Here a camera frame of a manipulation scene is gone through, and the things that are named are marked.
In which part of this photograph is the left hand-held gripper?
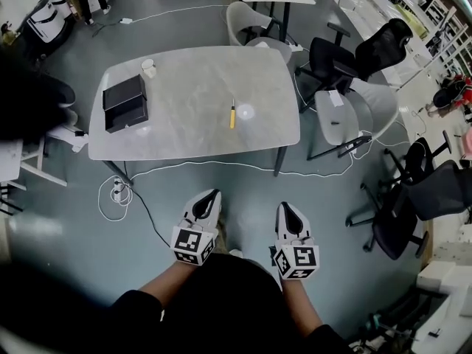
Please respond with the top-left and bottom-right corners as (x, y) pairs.
(170, 189), (223, 267)

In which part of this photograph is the white cable with adapter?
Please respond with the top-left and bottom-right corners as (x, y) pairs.
(119, 3), (237, 25)

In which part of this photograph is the white and black mobile robot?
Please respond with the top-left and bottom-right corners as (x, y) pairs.
(21, 0), (75, 52)

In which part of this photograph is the black box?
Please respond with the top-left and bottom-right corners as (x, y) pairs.
(101, 73), (150, 134)

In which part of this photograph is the grey shell chair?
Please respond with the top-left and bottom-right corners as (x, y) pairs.
(307, 79), (402, 162)
(225, 1), (293, 63)

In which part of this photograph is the black mesh office chair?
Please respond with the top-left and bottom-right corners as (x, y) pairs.
(294, 17), (414, 114)
(345, 129), (472, 262)

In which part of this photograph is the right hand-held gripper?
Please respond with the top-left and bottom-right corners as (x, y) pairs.
(271, 201), (320, 282)

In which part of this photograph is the white side table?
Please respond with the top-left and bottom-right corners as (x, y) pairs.
(0, 123), (68, 215)

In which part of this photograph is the long white floor cable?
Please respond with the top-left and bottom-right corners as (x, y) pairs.
(130, 129), (373, 179)

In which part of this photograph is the person's left forearm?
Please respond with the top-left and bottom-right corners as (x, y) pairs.
(137, 259), (195, 304)

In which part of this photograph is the person's right forearm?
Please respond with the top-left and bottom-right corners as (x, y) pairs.
(281, 277), (326, 343)

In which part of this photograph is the person's black shirt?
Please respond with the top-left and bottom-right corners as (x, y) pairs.
(110, 252), (355, 354)

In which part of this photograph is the white mug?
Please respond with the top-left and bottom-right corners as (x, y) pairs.
(140, 58), (158, 79)

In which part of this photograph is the white power strip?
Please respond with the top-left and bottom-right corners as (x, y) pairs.
(110, 176), (125, 203)

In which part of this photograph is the black floor cable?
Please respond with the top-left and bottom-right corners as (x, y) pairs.
(122, 159), (174, 251)

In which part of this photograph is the coiled white cable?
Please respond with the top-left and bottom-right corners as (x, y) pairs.
(97, 173), (134, 222)

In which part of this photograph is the white shelving unit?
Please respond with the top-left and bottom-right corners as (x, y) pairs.
(368, 0), (472, 80)

